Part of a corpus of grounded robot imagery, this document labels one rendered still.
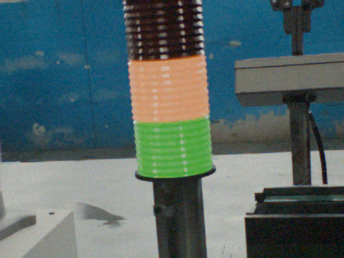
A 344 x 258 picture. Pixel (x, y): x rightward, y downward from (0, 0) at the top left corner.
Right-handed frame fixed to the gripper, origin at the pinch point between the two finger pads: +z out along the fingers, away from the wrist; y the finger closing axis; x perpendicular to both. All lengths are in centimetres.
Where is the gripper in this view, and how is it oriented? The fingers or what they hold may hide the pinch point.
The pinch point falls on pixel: (297, 32)
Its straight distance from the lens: 112.3
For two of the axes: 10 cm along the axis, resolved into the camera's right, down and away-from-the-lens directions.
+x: 2.6, 2.0, 9.4
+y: 9.7, -0.3, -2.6
